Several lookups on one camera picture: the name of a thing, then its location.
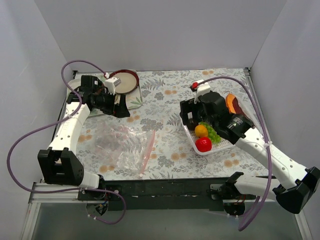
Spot white perforated plastic basket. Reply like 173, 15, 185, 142
179, 92, 254, 156

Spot green fake grapes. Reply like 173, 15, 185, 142
199, 121, 222, 144

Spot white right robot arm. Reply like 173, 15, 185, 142
179, 91, 320, 214

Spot floral serving tray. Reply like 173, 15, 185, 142
69, 72, 143, 110

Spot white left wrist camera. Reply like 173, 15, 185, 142
104, 77, 121, 95

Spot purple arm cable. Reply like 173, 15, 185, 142
6, 59, 127, 225
197, 76, 273, 232

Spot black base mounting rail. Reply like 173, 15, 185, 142
77, 177, 256, 211

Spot floral patterned tablecloth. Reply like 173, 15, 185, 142
76, 68, 268, 180

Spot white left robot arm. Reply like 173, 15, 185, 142
37, 75, 130, 200

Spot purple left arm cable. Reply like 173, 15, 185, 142
6, 59, 127, 225

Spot clear zip top bag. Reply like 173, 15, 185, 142
91, 121, 156, 177

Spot aluminium frame rail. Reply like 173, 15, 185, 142
28, 183, 79, 204

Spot yellow fake bell pepper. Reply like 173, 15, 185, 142
194, 124, 209, 138

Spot red rimmed cream plate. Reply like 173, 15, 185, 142
109, 69, 140, 94

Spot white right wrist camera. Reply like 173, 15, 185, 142
190, 79, 211, 104

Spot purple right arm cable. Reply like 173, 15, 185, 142
197, 76, 273, 232

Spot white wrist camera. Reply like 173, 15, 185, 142
190, 79, 211, 104
104, 77, 121, 95

